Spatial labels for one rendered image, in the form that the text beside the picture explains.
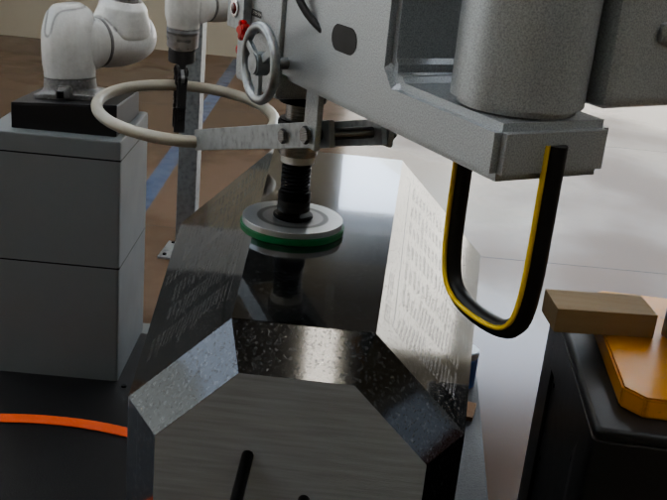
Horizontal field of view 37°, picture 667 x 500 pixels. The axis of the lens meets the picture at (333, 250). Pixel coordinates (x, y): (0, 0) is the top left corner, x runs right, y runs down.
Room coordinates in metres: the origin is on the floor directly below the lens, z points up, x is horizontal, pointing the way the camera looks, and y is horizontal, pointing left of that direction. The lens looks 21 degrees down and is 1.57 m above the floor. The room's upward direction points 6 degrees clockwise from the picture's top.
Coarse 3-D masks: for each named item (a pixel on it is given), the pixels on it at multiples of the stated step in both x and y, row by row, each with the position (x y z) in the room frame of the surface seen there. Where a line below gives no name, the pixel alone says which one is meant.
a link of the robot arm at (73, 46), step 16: (48, 16) 2.93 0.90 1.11; (64, 16) 2.91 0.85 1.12; (80, 16) 2.93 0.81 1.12; (48, 32) 2.90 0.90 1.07; (64, 32) 2.89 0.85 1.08; (80, 32) 2.91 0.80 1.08; (96, 32) 2.96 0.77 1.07; (48, 48) 2.89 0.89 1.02; (64, 48) 2.88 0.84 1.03; (80, 48) 2.90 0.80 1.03; (96, 48) 2.95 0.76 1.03; (48, 64) 2.89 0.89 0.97; (64, 64) 2.88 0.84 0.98; (80, 64) 2.90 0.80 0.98; (96, 64) 2.96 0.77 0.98
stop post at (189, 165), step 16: (192, 64) 3.92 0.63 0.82; (192, 80) 3.92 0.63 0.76; (192, 96) 3.92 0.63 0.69; (192, 112) 3.92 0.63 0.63; (192, 128) 3.92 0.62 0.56; (192, 160) 3.92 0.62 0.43; (192, 176) 3.91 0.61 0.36; (192, 192) 3.91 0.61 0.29; (192, 208) 3.91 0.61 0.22; (176, 224) 3.92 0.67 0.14; (160, 256) 3.86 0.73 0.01
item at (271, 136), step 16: (224, 128) 2.15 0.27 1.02; (240, 128) 2.07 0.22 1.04; (256, 128) 2.00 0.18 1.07; (272, 128) 1.94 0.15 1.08; (288, 128) 1.88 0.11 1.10; (304, 128) 1.74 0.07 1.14; (336, 128) 1.78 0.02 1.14; (352, 128) 1.79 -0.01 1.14; (368, 128) 1.81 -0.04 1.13; (384, 128) 1.80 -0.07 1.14; (208, 144) 2.23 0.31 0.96; (224, 144) 2.15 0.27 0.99; (240, 144) 2.07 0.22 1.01; (256, 144) 2.00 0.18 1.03; (272, 144) 1.93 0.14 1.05; (288, 144) 1.87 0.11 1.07; (304, 144) 1.74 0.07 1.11; (336, 144) 1.93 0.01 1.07; (352, 144) 1.88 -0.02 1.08; (368, 144) 1.82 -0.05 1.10; (384, 144) 1.79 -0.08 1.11
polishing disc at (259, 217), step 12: (252, 204) 2.02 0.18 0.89; (264, 204) 2.03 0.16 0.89; (276, 204) 2.03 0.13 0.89; (312, 204) 2.06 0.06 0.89; (252, 216) 1.94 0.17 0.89; (264, 216) 1.95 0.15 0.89; (324, 216) 1.98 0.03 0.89; (336, 216) 1.99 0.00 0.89; (252, 228) 1.89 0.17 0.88; (264, 228) 1.88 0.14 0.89; (276, 228) 1.88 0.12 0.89; (288, 228) 1.89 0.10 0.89; (300, 228) 1.90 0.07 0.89; (312, 228) 1.90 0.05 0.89; (324, 228) 1.91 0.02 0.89; (336, 228) 1.92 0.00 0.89
